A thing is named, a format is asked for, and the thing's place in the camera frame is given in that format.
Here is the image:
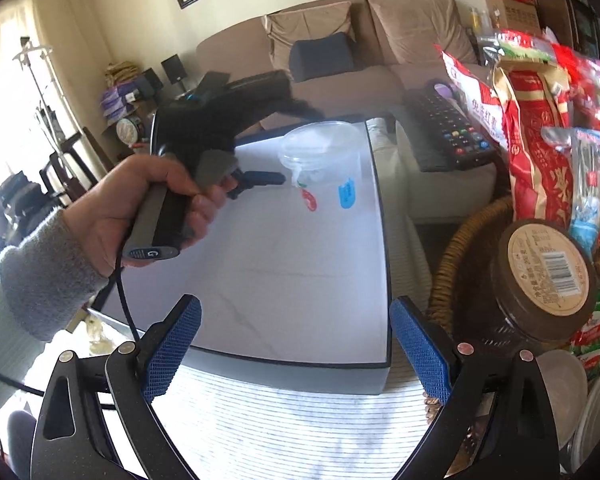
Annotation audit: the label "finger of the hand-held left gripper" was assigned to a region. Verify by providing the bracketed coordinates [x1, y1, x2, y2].
[227, 170, 287, 202]

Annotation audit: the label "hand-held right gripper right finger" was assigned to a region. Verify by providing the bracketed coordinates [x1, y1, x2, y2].
[389, 296, 576, 480]

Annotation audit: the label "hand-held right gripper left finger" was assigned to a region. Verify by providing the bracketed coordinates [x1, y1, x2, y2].
[30, 294, 203, 480]

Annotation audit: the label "clear plastic lidded container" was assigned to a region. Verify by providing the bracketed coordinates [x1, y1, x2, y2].
[279, 120, 363, 211]

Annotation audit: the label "white striped cloth desktop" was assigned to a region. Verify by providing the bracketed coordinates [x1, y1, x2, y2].
[0, 117, 456, 480]

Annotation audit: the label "person's left hand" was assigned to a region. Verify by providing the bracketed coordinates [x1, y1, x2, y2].
[62, 152, 238, 277]

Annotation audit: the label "black speaker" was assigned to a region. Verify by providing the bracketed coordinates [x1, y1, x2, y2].
[161, 54, 183, 85]
[142, 67, 163, 98]

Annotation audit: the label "round printed tin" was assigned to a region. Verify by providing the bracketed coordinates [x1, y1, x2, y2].
[115, 116, 146, 148]

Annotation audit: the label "purple tissue packs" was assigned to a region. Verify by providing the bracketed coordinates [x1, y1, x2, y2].
[101, 85, 138, 121]

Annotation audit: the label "brown wicker basket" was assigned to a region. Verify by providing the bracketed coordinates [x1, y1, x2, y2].
[427, 195, 518, 341]

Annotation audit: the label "dark blue pillow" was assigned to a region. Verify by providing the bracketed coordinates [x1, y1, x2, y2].
[288, 32, 356, 83]

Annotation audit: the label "beige sofa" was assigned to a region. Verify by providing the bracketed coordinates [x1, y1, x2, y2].
[196, 0, 511, 221]

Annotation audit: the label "beige sofa cushion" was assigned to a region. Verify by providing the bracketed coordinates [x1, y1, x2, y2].
[264, 1, 356, 81]
[367, 0, 478, 66]

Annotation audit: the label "grey round lid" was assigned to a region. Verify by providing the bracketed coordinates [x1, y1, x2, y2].
[537, 350, 588, 461]

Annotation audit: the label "jar with brown lid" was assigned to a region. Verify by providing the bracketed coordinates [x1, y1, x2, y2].
[480, 219, 598, 356]

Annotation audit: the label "cream curtain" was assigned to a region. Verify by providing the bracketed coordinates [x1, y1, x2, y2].
[0, 0, 116, 201]

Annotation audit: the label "metal coat stand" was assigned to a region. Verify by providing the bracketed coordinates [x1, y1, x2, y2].
[12, 35, 56, 161]

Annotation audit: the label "black remote control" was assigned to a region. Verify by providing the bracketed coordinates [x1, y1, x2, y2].
[405, 85, 498, 173]

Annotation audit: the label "white and red packet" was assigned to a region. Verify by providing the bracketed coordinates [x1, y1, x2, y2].
[437, 45, 511, 151]

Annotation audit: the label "clear blue blister pack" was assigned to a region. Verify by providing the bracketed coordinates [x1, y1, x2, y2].
[542, 127, 600, 256]

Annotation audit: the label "red and gold packet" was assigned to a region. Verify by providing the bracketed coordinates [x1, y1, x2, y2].
[495, 65, 576, 231]

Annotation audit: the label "green and red packet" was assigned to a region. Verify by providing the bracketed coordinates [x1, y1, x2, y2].
[497, 30, 556, 63]

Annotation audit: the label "printed cardboard box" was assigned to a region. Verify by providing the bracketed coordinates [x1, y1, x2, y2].
[485, 0, 543, 36]

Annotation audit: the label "dark wood cabinet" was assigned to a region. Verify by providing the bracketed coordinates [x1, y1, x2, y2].
[527, 0, 600, 61]

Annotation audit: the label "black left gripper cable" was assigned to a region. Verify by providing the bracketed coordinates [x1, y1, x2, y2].
[114, 259, 143, 342]

